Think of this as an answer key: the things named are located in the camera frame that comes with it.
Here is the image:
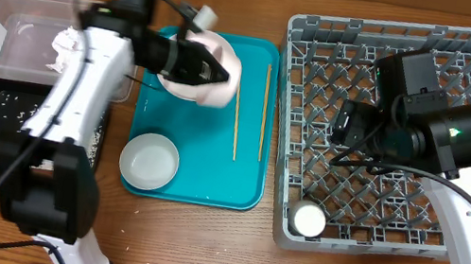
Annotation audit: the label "pink bowl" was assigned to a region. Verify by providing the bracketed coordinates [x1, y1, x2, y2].
[166, 26, 249, 113]

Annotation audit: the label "light green cup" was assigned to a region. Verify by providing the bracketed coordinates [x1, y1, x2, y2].
[288, 200, 327, 238]

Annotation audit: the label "white tissue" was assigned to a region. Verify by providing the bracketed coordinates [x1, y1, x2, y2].
[47, 26, 80, 74]

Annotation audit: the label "rice grains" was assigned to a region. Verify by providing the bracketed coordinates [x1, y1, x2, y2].
[0, 90, 107, 179]

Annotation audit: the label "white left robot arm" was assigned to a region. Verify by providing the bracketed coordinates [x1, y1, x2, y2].
[0, 0, 230, 264]

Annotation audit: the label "grey dishwasher rack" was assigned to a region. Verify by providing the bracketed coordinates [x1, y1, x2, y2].
[272, 14, 471, 259]

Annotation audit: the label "large pink plate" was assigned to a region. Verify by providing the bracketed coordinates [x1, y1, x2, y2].
[157, 30, 230, 101]

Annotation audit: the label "left wooden chopstick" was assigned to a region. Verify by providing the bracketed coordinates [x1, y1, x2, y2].
[232, 79, 241, 162]

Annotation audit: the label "wooden chopstick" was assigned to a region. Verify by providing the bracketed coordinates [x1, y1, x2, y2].
[232, 79, 241, 162]
[257, 64, 272, 162]

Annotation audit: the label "right wooden chopstick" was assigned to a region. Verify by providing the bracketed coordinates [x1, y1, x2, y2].
[257, 64, 272, 162]

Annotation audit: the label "teal plastic tray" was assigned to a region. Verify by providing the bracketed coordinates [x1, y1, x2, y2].
[124, 34, 280, 211]

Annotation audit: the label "light green bowl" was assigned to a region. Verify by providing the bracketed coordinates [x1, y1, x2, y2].
[119, 133, 180, 191]

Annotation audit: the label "clear plastic bin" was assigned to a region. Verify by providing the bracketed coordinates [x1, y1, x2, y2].
[0, 0, 148, 106]

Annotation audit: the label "black tray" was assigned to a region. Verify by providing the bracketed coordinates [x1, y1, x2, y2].
[0, 77, 113, 183]

